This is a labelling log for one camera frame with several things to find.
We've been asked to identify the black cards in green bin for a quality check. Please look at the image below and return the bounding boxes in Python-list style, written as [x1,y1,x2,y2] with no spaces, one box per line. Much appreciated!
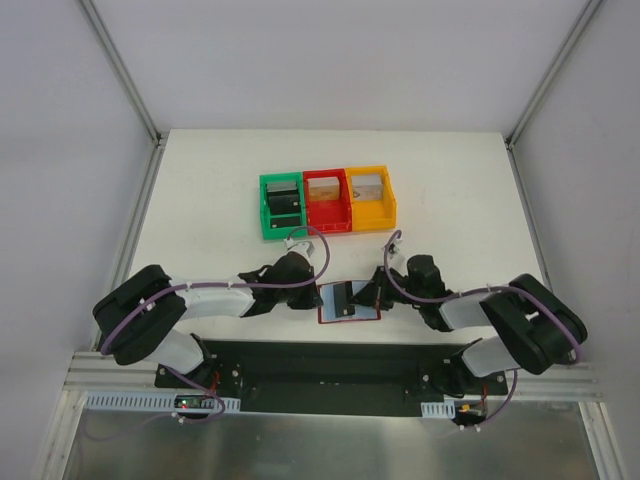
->
[266,181,301,216]

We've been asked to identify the aluminium frame rail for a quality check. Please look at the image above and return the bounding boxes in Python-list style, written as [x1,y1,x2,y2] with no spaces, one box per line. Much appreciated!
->
[62,349,606,401]

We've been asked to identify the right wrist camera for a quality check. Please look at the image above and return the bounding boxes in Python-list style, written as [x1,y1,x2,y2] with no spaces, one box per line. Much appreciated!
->
[384,232,403,262]

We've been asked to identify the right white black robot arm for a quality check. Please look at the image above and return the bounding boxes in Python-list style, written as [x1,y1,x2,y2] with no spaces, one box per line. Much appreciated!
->
[353,255,588,398]

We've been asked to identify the green plastic bin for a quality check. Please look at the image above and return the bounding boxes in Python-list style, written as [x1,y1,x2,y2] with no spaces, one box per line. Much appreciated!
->
[259,172,307,241]

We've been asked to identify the white cable duct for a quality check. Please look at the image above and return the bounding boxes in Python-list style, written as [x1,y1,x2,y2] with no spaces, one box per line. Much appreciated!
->
[85,392,222,414]
[420,399,456,420]

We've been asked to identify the wooden cards in red bin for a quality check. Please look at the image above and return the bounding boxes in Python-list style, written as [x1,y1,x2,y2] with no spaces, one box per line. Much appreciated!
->
[307,176,340,202]

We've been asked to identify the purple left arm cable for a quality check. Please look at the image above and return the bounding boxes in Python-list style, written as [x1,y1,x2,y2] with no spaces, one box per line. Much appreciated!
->
[99,225,331,357]

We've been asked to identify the cards in yellow bin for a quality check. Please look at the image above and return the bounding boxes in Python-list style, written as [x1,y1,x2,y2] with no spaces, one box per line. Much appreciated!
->
[350,173,384,202]

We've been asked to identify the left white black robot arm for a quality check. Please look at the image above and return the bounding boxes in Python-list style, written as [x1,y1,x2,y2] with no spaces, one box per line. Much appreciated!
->
[92,242,321,389]

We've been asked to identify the red plastic bin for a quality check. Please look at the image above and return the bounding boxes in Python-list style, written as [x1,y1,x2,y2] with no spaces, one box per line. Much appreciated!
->
[302,168,353,234]

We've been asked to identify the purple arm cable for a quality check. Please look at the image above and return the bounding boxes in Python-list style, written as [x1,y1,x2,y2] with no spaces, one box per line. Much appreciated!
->
[99,225,331,357]
[382,229,586,366]

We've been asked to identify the red leather card holder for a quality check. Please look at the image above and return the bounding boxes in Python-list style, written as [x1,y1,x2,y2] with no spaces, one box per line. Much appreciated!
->
[318,280,381,325]

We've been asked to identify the right white cable duct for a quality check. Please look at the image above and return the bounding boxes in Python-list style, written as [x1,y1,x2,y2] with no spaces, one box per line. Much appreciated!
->
[420,399,456,420]

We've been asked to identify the left white cable duct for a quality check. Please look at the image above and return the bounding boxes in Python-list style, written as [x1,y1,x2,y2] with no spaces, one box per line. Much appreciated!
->
[85,392,222,414]

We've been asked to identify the yellow plastic bin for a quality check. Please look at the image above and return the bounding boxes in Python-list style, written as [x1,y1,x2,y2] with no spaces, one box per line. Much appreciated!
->
[345,165,397,232]

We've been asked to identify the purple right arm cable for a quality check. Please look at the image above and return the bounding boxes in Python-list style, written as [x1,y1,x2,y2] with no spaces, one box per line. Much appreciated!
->
[382,229,586,366]

